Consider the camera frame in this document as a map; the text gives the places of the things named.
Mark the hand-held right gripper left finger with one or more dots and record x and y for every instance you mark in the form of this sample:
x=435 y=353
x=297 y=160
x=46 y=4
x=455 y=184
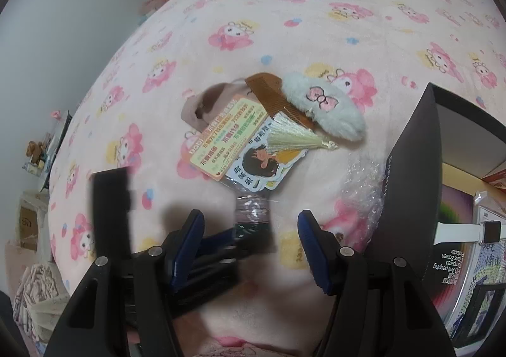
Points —
x=189 y=248

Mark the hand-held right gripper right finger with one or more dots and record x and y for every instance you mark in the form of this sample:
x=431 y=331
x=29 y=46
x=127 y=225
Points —
x=312 y=254

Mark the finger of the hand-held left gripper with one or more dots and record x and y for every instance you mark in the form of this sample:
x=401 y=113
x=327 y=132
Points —
x=213 y=278
x=253 y=240

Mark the cartoon sticker pack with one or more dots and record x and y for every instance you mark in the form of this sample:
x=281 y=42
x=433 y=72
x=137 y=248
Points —
x=261 y=163

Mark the orange green printed card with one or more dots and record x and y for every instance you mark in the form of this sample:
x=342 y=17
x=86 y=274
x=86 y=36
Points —
x=225 y=135

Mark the black box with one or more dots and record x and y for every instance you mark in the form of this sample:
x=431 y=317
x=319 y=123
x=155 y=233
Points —
x=407 y=183

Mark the brown cardboard box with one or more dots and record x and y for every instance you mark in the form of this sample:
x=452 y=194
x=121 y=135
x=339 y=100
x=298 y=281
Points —
x=28 y=226

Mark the bubble wrap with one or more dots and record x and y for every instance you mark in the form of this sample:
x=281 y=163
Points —
x=367 y=191

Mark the brown teddy bear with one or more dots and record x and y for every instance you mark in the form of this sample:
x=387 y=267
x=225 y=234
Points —
x=34 y=151

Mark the floral cloth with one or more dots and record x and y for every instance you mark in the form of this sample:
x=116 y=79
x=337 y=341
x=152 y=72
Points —
x=37 y=297

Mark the small pink ornament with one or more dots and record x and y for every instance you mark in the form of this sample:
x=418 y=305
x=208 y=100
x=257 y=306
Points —
x=55 y=114

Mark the black screen protector package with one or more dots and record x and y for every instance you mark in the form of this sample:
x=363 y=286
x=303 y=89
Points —
x=446 y=262

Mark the fluffy white hair clip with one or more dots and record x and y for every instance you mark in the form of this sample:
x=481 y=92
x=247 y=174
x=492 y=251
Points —
x=344 y=120

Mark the white smartwatch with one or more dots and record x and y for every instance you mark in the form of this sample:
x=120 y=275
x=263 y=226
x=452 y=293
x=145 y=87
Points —
x=454 y=231

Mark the wooden comb with tassel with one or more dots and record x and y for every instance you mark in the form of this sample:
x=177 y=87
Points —
x=263 y=90

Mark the mosaic patterned sheet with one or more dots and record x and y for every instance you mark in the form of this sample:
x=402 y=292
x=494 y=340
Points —
x=486 y=266

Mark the orange cardboard box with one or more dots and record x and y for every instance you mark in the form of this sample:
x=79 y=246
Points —
x=496 y=177

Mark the pink printed blanket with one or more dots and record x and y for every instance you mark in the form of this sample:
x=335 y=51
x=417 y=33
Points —
x=276 y=25

